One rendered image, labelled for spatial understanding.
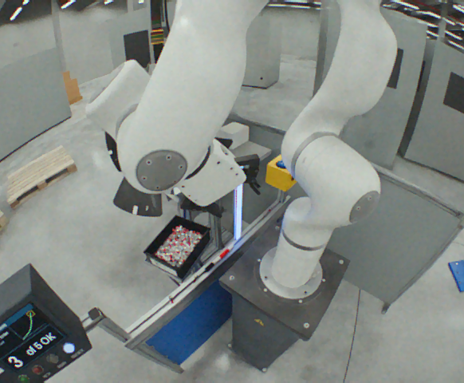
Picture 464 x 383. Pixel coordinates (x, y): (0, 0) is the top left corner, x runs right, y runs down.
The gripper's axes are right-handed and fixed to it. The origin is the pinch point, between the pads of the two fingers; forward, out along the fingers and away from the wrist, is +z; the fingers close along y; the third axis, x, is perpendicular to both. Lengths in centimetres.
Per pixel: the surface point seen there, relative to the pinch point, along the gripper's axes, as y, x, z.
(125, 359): 127, 22, 62
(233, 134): 1, -78, 51
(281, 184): -7.9, -22.2, 38.1
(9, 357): 43, 25, -28
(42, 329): 35.1, 19.0, -22.0
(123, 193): 45, -37, 9
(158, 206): 35.4, -29.4, 18.4
